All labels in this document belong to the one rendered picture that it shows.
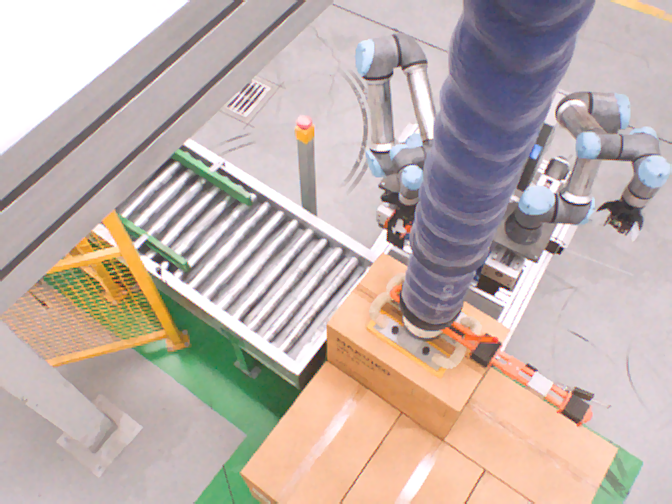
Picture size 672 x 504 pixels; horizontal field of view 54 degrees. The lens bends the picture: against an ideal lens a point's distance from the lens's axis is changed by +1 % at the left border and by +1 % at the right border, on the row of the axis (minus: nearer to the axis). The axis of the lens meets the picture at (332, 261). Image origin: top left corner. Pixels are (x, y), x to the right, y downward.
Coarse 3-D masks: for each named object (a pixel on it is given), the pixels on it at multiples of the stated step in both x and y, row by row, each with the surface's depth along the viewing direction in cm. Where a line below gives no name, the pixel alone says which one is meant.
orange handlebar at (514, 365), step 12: (408, 228) 261; (396, 288) 248; (396, 300) 247; (456, 324) 241; (456, 336) 239; (468, 348) 239; (516, 360) 234; (504, 372) 235; (516, 372) 232; (528, 372) 233; (552, 396) 229; (564, 396) 229; (588, 420) 225
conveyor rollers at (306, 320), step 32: (192, 192) 335; (160, 224) 326; (224, 224) 325; (288, 224) 326; (192, 256) 317; (224, 256) 318; (288, 256) 317; (192, 288) 309; (256, 288) 309; (288, 288) 309; (352, 288) 308; (256, 320) 301; (288, 320) 303
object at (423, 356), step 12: (384, 312) 257; (372, 324) 254; (396, 324) 254; (384, 336) 252; (396, 336) 252; (396, 348) 250; (408, 348) 249; (420, 348) 249; (432, 348) 249; (420, 360) 248; (432, 372) 246; (444, 372) 246
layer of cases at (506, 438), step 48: (336, 384) 287; (480, 384) 287; (288, 432) 277; (336, 432) 277; (384, 432) 277; (432, 432) 277; (480, 432) 277; (528, 432) 277; (576, 432) 277; (288, 480) 267; (336, 480) 267; (384, 480) 267; (432, 480) 267; (480, 480) 268; (528, 480) 268; (576, 480) 268
